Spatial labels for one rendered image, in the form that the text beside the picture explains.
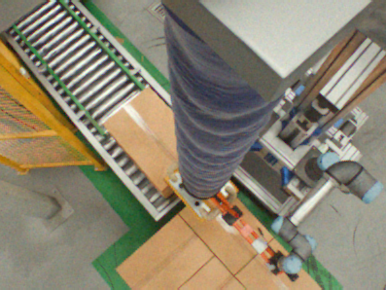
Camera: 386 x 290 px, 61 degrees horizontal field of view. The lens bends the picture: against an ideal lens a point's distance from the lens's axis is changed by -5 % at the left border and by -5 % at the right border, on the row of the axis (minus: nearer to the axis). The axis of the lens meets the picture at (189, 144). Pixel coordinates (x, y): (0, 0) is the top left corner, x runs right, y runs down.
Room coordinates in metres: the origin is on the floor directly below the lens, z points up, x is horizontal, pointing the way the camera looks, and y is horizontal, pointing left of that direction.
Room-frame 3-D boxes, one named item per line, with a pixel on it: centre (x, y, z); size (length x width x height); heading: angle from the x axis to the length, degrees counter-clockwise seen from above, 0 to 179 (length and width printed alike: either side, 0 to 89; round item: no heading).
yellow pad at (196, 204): (0.25, 0.00, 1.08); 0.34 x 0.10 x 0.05; 41
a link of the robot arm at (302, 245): (-0.03, -0.51, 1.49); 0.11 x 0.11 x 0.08; 46
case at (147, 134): (0.65, 0.23, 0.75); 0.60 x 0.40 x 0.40; 42
